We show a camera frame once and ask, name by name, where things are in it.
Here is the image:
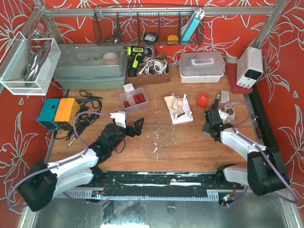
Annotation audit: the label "red mat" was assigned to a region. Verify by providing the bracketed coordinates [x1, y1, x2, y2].
[225, 63, 253, 94]

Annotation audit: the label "green cordless drill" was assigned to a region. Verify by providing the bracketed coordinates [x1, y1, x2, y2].
[127, 46, 152, 77]

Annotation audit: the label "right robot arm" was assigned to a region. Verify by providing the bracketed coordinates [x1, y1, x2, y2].
[202, 98, 290, 196]

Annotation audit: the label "white coiled cable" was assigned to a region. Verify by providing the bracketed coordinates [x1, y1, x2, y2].
[140, 59, 168, 76]

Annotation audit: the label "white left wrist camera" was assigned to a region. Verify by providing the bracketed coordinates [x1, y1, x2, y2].
[110, 111, 127, 128]

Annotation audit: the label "yellow tape measure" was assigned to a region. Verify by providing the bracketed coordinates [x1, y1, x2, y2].
[167, 34, 179, 45]

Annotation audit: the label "black cable bundle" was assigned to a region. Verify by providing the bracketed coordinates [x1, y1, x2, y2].
[53, 89, 103, 148]

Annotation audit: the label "white wall adapter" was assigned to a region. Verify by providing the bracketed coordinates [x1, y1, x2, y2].
[123, 83, 134, 92]

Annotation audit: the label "black wire basket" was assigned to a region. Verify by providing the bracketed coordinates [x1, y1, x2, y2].
[93, 4, 204, 46]

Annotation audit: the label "grey tools in acrylic box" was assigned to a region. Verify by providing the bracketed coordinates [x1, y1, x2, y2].
[20, 33, 51, 82]

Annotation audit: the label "blue flat case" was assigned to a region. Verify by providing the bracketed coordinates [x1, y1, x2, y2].
[180, 8, 205, 45]

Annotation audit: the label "red large spring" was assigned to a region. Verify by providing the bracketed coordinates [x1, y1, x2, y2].
[138, 93, 145, 103]
[133, 95, 141, 104]

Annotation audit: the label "white lidded storage box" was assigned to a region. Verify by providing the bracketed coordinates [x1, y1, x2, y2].
[179, 51, 225, 84]

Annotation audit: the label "clear acrylic box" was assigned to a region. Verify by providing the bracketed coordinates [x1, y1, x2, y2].
[0, 32, 61, 96]

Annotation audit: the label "grey metal bracket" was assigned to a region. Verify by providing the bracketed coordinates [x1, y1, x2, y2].
[223, 105, 236, 123]

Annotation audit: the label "white power supply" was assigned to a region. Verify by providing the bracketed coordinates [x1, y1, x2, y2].
[236, 47, 263, 89]

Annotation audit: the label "aluminium frame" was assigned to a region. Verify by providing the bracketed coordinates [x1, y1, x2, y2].
[0, 0, 304, 228]

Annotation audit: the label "black side rail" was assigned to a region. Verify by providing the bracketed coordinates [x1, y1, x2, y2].
[249, 85, 284, 162]

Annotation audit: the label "white peg board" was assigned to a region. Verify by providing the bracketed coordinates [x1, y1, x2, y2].
[170, 94, 194, 125]

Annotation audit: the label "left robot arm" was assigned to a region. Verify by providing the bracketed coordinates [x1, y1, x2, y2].
[17, 118, 144, 212]

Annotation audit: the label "translucent plastic spring bin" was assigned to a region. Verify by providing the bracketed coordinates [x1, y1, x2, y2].
[120, 87, 149, 113]

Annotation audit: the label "silver metal block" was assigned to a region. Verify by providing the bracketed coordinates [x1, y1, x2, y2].
[220, 90, 229, 103]

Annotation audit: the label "beige work glove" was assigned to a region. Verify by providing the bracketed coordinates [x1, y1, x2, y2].
[163, 93, 185, 117]

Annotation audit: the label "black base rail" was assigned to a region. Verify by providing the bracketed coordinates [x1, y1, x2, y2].
[81, 171, 244, 198]

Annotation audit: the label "orange plug adapter cube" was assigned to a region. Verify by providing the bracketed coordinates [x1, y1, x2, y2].
[196, 93, 210, 108]

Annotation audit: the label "woven wicker basket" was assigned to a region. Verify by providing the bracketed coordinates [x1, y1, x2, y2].
[126, 54, 170, 86]

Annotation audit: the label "yellow and teal box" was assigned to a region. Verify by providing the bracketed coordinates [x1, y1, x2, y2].
[37, 98, 81, 131]

